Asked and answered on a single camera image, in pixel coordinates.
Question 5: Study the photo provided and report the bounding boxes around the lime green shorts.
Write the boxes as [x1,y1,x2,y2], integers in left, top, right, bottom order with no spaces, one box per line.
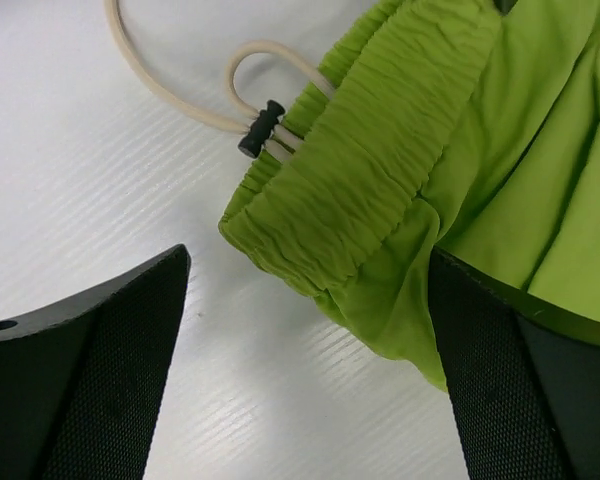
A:
[102,0,600,394]

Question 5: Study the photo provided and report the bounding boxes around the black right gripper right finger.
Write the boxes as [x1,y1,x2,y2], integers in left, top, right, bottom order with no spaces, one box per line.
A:
[428,249,600,479]

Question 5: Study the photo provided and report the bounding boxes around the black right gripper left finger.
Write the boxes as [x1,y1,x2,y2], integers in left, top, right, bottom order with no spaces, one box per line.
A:
[0,245,190,479]

